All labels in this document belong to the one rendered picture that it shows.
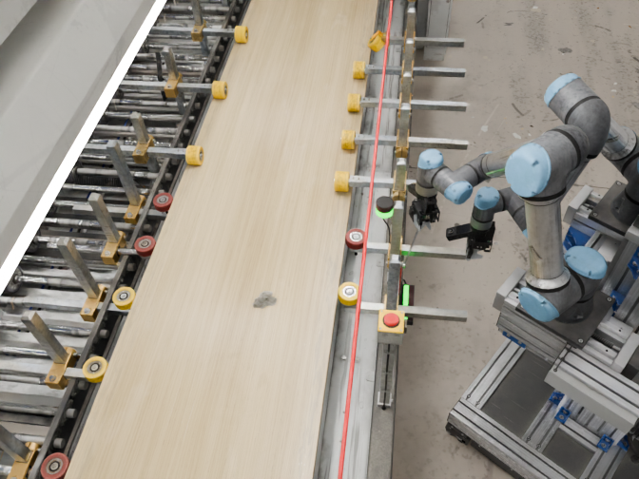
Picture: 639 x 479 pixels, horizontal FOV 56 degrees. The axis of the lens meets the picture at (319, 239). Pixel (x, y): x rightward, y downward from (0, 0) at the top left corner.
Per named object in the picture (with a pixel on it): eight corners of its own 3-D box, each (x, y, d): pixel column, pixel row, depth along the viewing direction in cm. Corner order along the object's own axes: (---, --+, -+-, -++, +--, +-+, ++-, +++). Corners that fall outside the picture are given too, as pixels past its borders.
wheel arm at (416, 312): (465, 316, 214) (467, 309, 211) (465, 324, 212) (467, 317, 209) (344, 305, 219) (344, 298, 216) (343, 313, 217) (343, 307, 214)
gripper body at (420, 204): (417, 227, 202) (420, 202, 193) (409, 209, 208) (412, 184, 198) (438, 222, 203) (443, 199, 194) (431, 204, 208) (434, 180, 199)
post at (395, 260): (394, 333, 222) (401, 253, 185) (393, 340, 220) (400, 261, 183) (384, 332, 223) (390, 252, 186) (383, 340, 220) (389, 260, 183)
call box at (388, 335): (402, 325, 172) (404, 311, 166) (401, 347, 167) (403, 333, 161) (378, 323, 173) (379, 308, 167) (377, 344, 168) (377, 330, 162)
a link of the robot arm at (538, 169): (586, 307, 170) (581, 133, 142) (550, 335, 165) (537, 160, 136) (551, 290, 180) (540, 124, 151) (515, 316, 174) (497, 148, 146)
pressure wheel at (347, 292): (350, 295, 221) (350, 277, 212) (365, 309, 217) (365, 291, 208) (334, 307, 218) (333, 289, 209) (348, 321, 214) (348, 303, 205)
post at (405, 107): (402, 188, 269) (410, 102, 232) (402, 194, 267) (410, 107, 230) (395, 188, 270) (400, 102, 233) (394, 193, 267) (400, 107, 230)
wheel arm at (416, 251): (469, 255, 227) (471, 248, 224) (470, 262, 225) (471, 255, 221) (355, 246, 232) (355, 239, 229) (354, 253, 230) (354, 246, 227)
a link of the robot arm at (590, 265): (605, 287, 177) (620, 259, 167) (574, 311, 173) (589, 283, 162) (571, 261, 184) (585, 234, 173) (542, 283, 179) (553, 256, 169)
